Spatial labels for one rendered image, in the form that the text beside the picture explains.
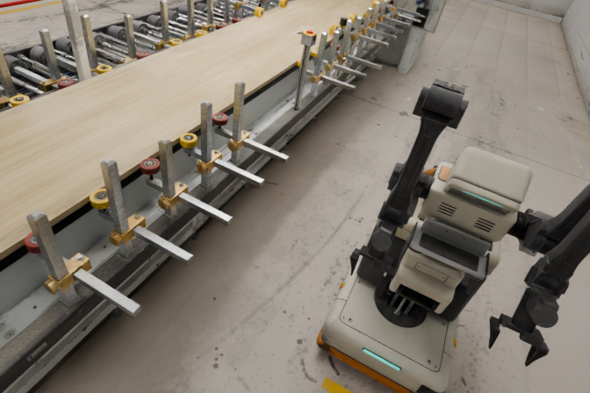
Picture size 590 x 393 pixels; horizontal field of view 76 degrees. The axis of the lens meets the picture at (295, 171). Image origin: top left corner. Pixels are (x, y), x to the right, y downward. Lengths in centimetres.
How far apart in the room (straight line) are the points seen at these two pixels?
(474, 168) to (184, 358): 162
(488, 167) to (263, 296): 153
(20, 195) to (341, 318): 148
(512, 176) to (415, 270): 56
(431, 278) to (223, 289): 124
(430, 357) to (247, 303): 100
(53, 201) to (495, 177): 150
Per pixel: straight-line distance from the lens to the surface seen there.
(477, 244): 143
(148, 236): 152
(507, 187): 126
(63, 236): 169
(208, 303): 231
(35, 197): 167
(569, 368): 288
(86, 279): 143
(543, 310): 117
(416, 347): 208
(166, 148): 150
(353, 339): 200
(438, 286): 162
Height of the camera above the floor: 197
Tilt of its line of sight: 38 degrees down
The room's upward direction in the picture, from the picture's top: 11 degrees clockwise
